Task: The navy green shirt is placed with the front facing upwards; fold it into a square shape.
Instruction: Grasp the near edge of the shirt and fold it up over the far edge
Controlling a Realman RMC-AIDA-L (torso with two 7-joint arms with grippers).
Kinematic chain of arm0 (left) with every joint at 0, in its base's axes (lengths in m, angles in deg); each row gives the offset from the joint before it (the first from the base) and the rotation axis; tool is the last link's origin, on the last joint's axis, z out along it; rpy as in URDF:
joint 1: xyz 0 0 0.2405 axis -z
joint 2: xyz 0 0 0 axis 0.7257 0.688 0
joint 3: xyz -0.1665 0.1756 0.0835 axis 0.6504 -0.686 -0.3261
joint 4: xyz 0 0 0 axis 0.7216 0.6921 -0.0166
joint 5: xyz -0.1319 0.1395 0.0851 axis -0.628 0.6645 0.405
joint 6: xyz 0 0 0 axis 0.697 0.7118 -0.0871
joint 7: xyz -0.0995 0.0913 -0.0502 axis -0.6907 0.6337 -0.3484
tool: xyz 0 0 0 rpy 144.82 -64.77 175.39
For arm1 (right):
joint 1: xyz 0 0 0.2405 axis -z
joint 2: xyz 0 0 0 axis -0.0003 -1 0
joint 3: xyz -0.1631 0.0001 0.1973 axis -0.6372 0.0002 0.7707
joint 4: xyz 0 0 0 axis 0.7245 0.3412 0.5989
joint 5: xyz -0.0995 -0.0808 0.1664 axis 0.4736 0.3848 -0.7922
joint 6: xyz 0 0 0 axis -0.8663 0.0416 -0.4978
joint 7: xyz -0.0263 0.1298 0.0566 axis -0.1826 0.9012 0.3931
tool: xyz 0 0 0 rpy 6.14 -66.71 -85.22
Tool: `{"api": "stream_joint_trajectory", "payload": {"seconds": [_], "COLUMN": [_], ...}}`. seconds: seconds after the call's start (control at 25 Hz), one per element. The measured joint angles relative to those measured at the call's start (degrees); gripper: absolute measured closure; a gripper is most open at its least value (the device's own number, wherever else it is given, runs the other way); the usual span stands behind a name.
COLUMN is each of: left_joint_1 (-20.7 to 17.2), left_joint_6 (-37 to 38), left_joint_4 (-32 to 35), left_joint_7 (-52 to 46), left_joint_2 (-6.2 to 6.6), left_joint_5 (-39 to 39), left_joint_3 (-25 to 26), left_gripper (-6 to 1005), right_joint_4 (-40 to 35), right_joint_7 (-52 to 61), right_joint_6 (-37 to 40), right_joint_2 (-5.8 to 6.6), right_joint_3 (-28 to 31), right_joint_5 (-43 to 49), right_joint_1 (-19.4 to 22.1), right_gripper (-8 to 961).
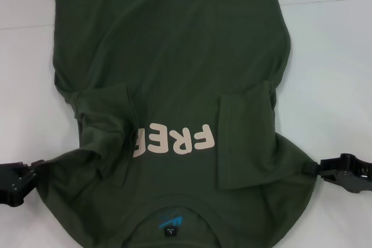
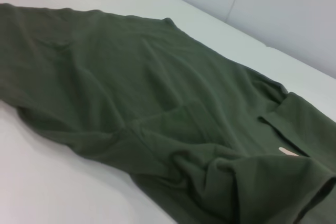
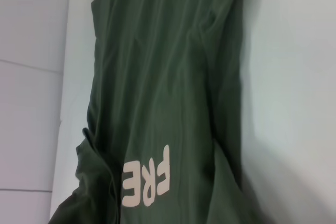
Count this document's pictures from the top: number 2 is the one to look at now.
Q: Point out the dark green FREE t-shirt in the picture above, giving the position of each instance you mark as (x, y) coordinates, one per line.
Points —
(131, 90)

